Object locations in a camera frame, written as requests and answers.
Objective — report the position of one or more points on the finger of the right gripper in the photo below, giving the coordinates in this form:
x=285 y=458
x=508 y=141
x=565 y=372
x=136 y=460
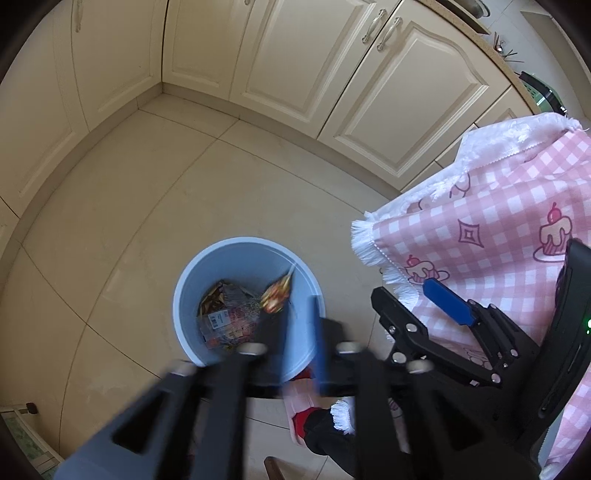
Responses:
x=449 y=302
x=411 y=338

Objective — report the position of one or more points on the gold foil snack bag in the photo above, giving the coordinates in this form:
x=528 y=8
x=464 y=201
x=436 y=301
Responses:
x=227 y=315

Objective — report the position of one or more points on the green electric cooker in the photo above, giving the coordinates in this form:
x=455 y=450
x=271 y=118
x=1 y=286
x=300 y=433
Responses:
x=545 y=97

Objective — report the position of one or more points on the pink checkered tablecloth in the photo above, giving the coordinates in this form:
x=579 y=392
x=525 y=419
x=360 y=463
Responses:
x=493 y=227

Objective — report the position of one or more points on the pink chopstick holder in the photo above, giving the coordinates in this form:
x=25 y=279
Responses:
x=499 y=47

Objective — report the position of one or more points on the blue plastic trash bucket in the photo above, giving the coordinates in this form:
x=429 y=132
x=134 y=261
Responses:
x=253 y=263

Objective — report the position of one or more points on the cream lower cabinets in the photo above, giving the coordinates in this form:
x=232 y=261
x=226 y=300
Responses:
x=381 y=89

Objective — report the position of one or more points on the orange peel piece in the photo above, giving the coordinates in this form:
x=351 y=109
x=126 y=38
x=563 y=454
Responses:
x=277 y=294

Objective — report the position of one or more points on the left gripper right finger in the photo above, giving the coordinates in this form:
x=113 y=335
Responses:
x=415 y=422

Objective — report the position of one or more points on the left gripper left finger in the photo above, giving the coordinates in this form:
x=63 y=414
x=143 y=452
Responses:
x=191 y=423

